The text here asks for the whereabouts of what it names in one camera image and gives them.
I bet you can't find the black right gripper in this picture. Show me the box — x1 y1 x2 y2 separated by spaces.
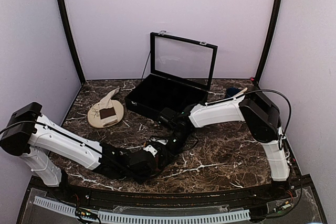
158 130 191 169

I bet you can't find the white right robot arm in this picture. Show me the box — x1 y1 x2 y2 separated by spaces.
154 88 290 200

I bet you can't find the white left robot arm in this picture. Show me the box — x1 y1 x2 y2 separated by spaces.
1 102 161 201

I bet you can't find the black display case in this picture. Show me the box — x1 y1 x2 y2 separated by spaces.
124 32 218 122

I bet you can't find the dark blue mug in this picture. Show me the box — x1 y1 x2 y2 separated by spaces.
225 87 241 99

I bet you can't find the beige cloth hat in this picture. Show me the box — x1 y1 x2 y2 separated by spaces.
87 87 124 129

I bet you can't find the wooden stick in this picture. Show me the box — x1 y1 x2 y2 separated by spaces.
233 88 248 98

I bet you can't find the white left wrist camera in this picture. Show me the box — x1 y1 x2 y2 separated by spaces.
143 145 158 157

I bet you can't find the white slotted cable duct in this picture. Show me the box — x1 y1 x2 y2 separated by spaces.
33 196 250 223

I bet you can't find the black front frame rail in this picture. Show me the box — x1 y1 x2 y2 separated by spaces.
24 172 314 209

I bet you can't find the black right corner post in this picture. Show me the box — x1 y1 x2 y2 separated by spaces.
254 0 281 86

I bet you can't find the black corner post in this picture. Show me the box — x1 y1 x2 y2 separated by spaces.
57 0 86 85
254 0 281 86

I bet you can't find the black left corner post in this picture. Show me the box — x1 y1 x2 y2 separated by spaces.
57 0 86 85

